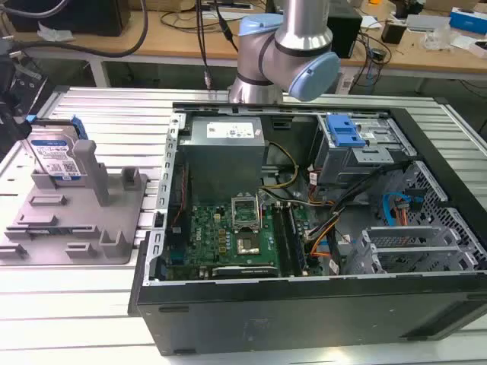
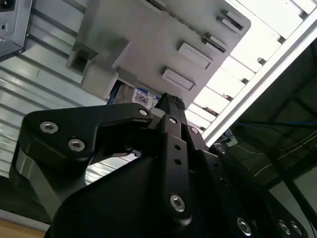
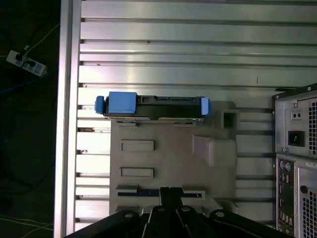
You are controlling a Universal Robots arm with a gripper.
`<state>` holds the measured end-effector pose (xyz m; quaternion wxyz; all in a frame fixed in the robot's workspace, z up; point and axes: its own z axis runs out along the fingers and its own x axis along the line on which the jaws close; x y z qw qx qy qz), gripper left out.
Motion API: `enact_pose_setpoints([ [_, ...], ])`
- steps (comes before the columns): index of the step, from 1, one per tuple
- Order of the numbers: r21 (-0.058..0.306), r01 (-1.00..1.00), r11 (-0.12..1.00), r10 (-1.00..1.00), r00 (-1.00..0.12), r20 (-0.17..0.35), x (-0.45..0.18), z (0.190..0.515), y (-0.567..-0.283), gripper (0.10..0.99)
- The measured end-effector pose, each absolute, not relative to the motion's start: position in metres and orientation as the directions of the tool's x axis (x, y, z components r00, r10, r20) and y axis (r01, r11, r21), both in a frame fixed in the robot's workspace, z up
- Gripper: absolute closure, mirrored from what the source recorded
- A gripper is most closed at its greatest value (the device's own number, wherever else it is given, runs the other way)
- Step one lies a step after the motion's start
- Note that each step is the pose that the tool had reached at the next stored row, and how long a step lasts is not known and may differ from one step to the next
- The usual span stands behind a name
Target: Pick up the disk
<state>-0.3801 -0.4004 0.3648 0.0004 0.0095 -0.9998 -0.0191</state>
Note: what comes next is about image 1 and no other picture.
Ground hard disk in blue carrier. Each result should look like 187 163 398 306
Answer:
21 117 91 183

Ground blue disk bay latch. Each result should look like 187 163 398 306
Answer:
326 113 367 148

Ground grey metal disk bay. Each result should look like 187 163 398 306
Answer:
310 113 419 188

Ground large black equipment case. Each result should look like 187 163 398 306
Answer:
6 0 132 38

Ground grey plastic parts rack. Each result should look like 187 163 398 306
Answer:
0 138 148 267

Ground wooden desk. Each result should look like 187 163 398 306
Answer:
0 7 487 81

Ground grey power supply unit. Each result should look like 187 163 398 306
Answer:
177 116 268 205

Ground green motherboard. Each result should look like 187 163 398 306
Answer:
162 197 317 281

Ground metal socket cover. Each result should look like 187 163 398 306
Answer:
231 195 265 232

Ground CPU socket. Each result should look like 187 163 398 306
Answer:
234 232 263 257

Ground black RAM slot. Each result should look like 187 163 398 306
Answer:
271 205 294 278
285 205 307 277

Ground black box on desk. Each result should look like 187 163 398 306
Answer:
326 6 363 59

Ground black open PC case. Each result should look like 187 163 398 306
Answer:
127 100 487 357

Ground small black cube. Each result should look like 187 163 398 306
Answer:
381 21 407 44

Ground blue cardboard box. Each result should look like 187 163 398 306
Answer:
449 6 487 31

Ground thick grey cable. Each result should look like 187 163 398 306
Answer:
9 0 150 59

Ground thin black cable with plug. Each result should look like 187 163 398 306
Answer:
195 0 215 91

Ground red wire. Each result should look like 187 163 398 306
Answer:
170 159 190 233

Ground yellow and black power wires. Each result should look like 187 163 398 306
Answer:
261 141 301 190

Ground black wire bundle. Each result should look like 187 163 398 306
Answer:
304 161 410 244

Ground blue data wire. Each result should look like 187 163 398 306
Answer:
380 192 424 230

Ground orange data wire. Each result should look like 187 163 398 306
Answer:
394 201 411 230

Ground silver expansion slot bracket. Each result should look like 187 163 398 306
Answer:
361 225 454 248
371 246 471 275

